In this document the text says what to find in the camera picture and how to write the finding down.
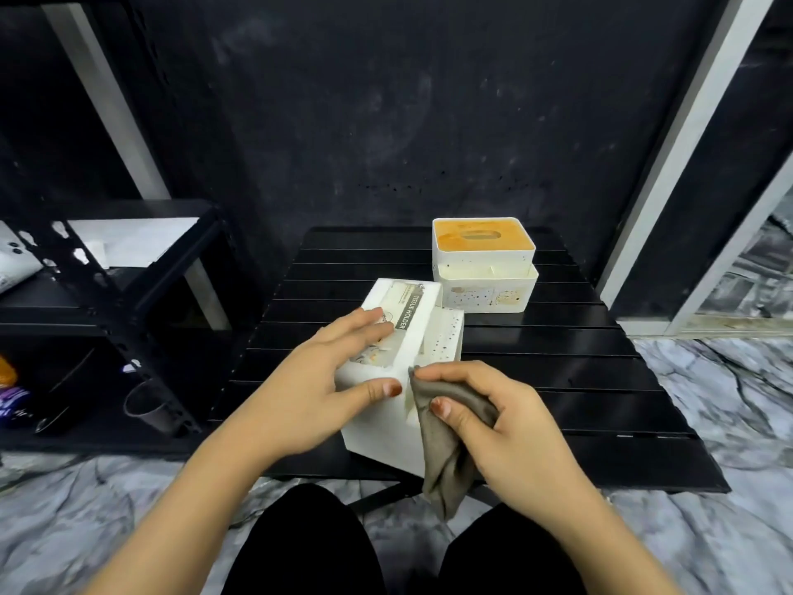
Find person's left hand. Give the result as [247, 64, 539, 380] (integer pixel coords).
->
[229, 306, 404, 465]

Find black table leg frame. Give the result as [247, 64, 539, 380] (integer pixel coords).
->
[346, 483, 503, 515]

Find person's left forearm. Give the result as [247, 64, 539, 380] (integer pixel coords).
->
[83, 421, 273, 595]

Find person's right hand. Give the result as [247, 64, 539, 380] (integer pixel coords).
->
[408, 359, 605, 534]

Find black metal shelf rack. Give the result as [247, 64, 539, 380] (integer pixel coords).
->
[0, 0, 243, 453]

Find white frame post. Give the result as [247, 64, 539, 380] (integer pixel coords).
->
[41, 2, 231, 331]

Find grey metal cup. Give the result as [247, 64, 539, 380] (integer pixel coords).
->
[122, 378, 181, 436]

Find person's black trousers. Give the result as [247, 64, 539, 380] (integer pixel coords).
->
[221, 483, 586, 595]

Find white board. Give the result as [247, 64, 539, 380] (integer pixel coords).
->
[66, 217, 201, 270]

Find grey cleaning cloth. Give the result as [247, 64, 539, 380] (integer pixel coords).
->
[407, 364, 501, 522]

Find white handheld controller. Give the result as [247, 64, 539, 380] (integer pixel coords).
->
[0, 221, 45, 295]

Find white door frame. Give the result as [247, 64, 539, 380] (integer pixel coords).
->
[597, 0, 793, 339]

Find purple snack packet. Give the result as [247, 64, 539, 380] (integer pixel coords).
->
[0, 388, 32, 419]

